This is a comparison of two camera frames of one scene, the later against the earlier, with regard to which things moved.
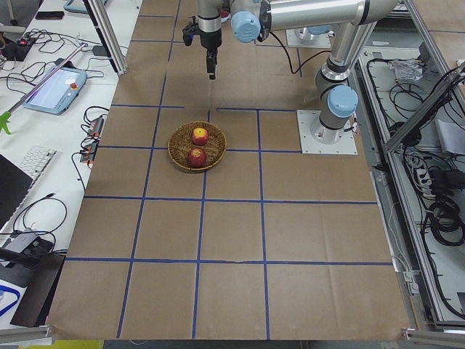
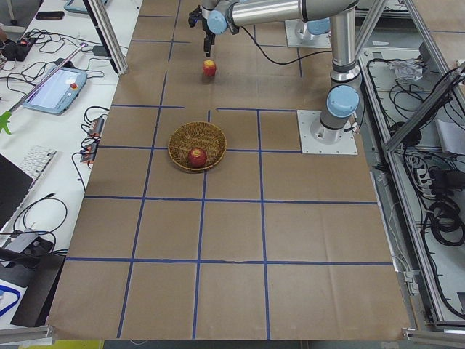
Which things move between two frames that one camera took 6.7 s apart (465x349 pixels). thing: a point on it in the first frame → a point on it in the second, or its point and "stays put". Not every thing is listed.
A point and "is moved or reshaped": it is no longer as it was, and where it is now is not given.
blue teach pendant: (59, 92) stays put
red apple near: (197, 158) stays put
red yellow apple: (200, 136) is moved or reshaped
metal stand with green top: (5, 118) stays put
